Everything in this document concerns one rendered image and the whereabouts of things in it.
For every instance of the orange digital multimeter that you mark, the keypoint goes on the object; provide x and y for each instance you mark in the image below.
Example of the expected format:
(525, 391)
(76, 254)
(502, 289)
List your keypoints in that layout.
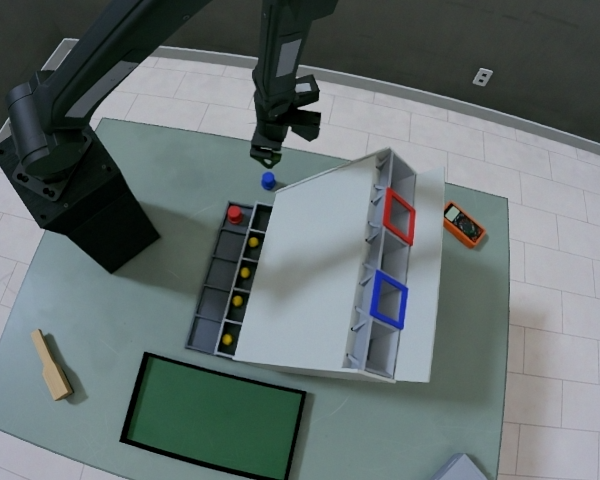
(462, 226)

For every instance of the blue funnel band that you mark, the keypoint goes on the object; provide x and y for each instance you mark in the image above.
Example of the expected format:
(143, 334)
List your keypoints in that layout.
(375, 299)

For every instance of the red funnel rim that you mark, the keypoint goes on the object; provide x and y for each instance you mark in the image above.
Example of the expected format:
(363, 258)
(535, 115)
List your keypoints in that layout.
(389, 194)

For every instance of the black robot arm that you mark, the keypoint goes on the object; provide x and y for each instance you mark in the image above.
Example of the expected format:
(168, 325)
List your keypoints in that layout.
(124, 34)

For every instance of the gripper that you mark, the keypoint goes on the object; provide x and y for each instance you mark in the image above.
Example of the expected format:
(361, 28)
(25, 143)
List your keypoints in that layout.
(259, 140)

